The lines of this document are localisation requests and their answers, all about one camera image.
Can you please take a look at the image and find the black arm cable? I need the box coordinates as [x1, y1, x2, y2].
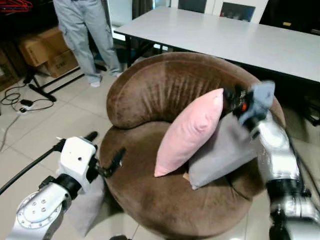
[284, 127, 320, 202]
[0, 141, 67, 197]

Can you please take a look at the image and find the brown round velvet sofa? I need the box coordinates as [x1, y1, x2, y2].
[99, 51, 287, 240]

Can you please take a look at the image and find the red wire bundle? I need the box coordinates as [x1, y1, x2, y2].
[0, 0, 34, 14]

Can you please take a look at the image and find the person in grey trousers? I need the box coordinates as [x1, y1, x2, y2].
[52, 0, 124, 88]

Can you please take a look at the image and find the black floor cable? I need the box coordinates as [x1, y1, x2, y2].
[0, 81, 54, 114]

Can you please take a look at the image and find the large cardboard box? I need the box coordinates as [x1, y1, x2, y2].
[19, 27, 71, 68]

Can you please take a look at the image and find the small grey pillow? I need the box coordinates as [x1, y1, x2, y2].
[65, 175, 107, 237]

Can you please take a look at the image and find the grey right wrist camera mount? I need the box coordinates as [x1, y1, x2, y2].
[239, 81, 276, 126]

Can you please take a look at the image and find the black stand foot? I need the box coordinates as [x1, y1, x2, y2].
[22, 65, 87, 102]

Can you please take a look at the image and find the white framed chair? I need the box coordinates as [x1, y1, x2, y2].
[214, 0, 270, 24]
[170, 0, 217, 14]

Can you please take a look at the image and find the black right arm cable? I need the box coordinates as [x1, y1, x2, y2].
[284, 127, 320, 202]

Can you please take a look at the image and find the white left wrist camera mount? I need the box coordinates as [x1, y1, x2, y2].
[59, 136, 100, 195]

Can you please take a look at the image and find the large grey pillow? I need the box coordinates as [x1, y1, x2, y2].
[188, 114, 261, 190]

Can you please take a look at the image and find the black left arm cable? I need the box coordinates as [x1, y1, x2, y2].
[0, 141, 67, 197]

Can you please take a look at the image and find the long white table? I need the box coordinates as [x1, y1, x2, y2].
[114, 6, 320, 84]

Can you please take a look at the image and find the small printed cardboard box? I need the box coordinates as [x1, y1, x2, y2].
[47, 49, 80, 79]

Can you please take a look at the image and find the pink pillow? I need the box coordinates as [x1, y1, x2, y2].
[154, 88, 225, 178]

